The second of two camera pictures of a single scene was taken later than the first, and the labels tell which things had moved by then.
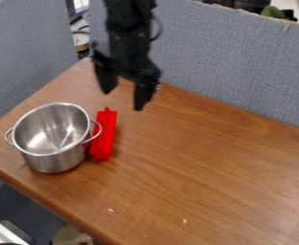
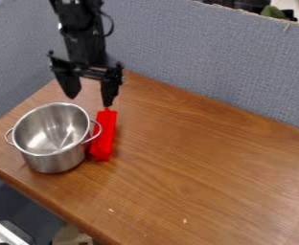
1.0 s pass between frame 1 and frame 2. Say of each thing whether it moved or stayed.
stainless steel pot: stayed
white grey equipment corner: stayed
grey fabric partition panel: stayed
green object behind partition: stayed
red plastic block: stayed
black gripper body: moved
